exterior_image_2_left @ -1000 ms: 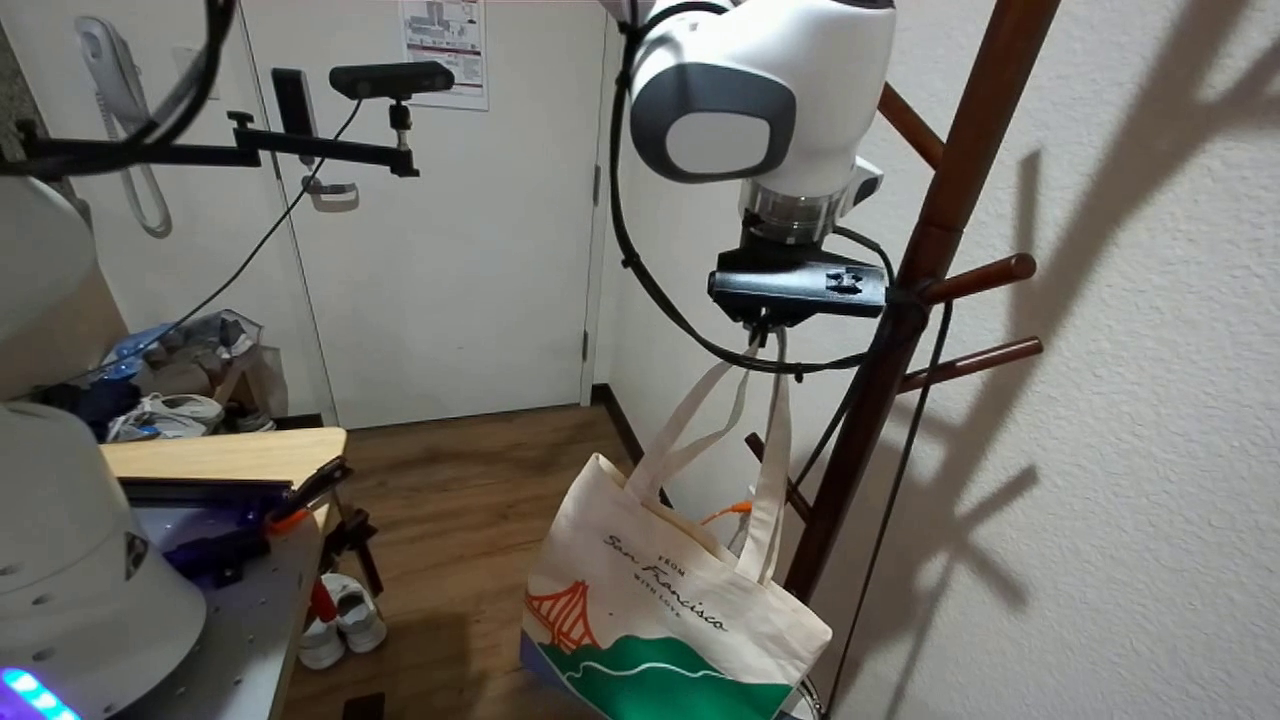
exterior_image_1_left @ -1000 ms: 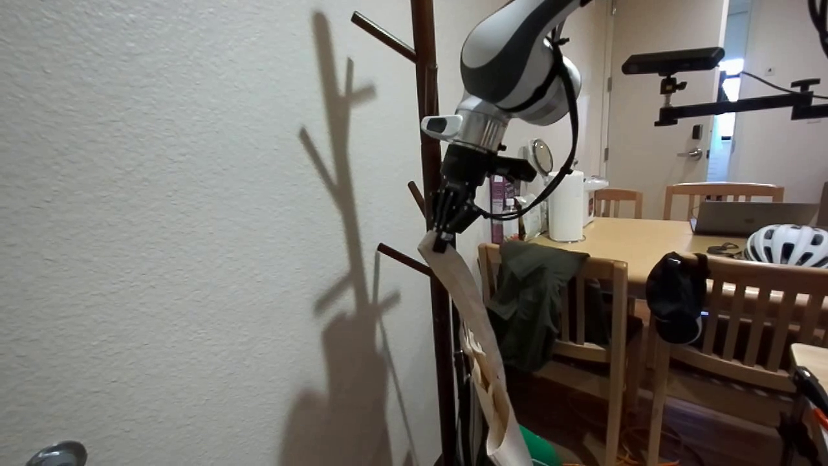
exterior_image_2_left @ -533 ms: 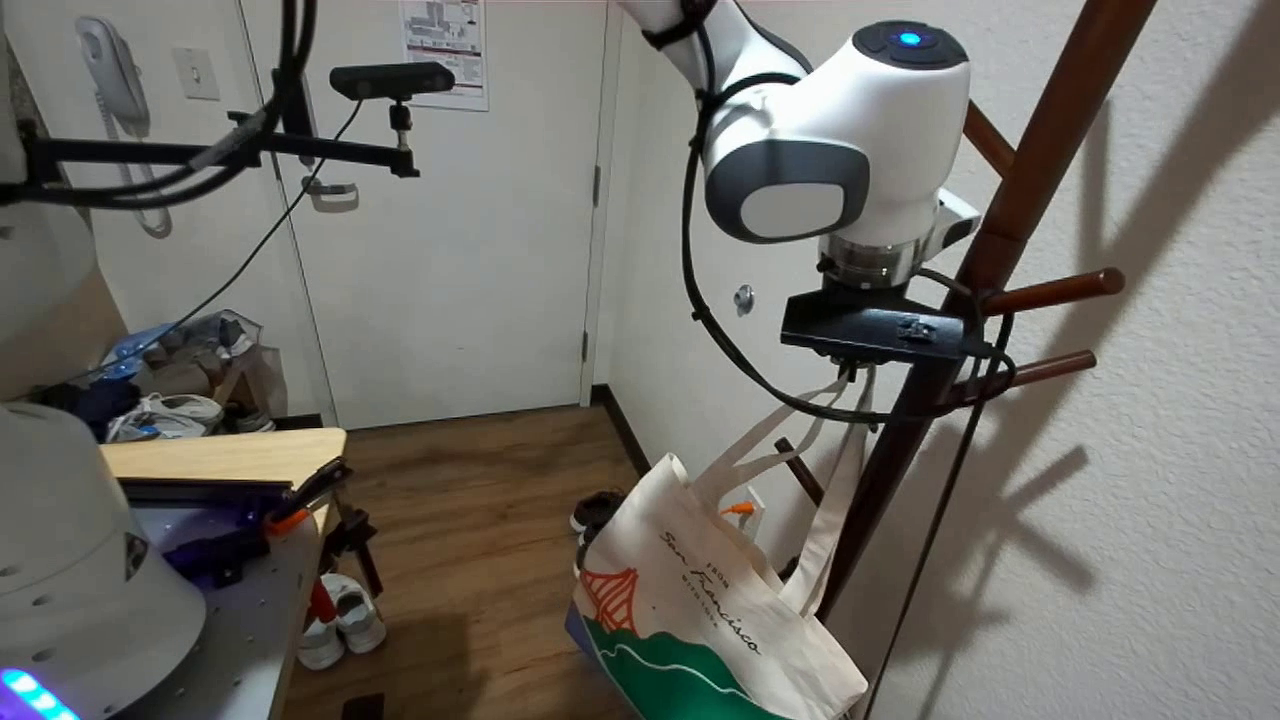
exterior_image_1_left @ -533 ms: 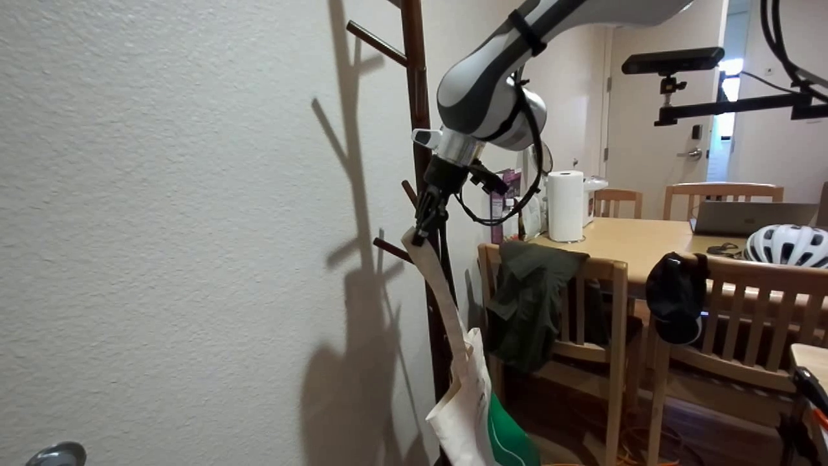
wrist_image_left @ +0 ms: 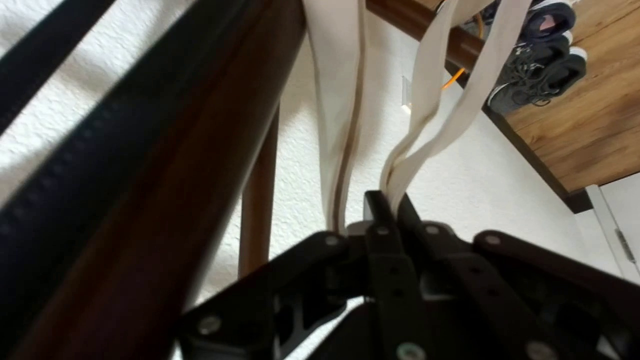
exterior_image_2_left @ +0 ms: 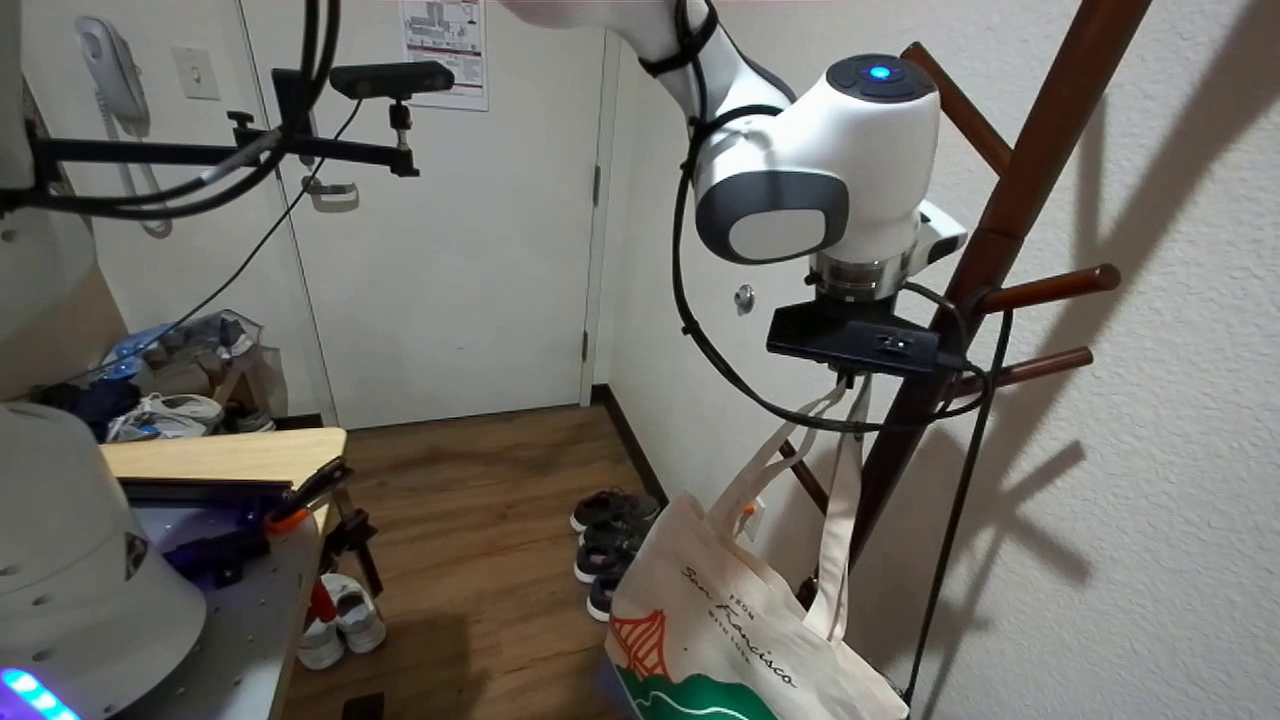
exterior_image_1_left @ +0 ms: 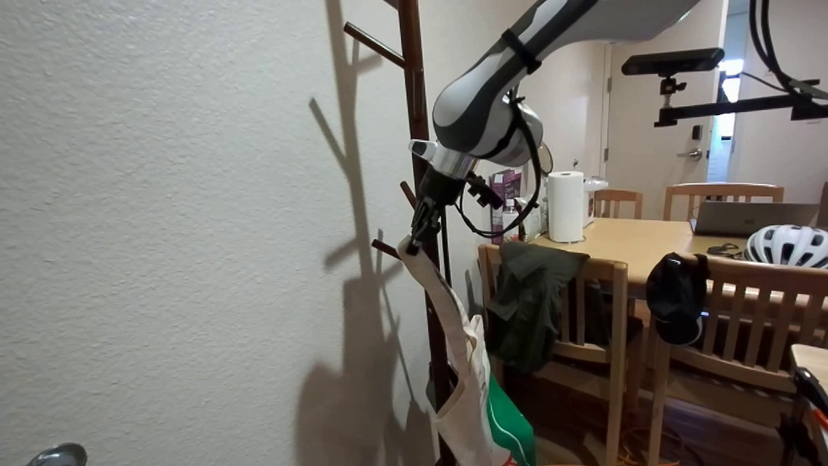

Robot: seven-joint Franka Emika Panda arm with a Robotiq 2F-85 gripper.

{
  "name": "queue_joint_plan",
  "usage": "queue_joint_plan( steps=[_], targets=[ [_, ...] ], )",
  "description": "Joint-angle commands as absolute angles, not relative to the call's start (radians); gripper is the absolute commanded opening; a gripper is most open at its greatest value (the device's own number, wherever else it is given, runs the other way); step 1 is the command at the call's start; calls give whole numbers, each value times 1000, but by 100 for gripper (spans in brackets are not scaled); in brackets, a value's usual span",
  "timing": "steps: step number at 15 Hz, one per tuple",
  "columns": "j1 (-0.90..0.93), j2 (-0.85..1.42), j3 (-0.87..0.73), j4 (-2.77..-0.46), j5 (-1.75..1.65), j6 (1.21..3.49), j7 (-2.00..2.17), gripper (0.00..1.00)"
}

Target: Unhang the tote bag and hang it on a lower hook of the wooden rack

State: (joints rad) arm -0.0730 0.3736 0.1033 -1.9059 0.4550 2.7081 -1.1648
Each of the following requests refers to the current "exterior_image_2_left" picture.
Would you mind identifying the cream canvas tote bag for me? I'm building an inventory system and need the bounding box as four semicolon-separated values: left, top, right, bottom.
599;377;917;720

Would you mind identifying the dark shoe white sole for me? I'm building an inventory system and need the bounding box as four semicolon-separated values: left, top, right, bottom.
578;574;631;630

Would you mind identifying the white light switch plate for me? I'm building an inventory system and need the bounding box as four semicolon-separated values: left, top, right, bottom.
172;48;223;105

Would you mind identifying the black exterior camera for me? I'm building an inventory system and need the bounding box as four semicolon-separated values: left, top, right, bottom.
329;57;459;105

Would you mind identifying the light wooden board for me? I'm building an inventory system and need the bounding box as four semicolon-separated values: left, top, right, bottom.
97;423;351;494

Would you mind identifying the silver door handle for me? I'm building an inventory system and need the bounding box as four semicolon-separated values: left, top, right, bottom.
302;176;365;216

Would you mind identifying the purple object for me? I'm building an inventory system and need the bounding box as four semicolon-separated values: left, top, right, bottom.
131;494;276;593

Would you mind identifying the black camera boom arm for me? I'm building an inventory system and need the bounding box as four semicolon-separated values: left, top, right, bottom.
0;60;423;185

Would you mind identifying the grey plastic bag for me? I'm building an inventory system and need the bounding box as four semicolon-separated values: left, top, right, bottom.
103;308;291;431

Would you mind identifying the white plastic bag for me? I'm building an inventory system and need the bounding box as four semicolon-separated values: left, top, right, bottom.
103;387;231;446

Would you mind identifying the black shoe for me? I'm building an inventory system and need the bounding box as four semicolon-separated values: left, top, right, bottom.
572;515;671;583
572;487;667;536

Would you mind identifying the white sneaker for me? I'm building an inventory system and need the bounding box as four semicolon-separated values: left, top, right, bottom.
315;570;393;656
291;605;349;672

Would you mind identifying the dark wooden coat rack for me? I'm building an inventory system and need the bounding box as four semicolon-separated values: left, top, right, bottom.
777;0;1155;611

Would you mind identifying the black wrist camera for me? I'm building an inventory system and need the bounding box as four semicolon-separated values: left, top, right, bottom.
765;301;980;379

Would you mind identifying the paper sign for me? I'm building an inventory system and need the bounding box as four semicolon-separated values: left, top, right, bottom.
395;0;491;111

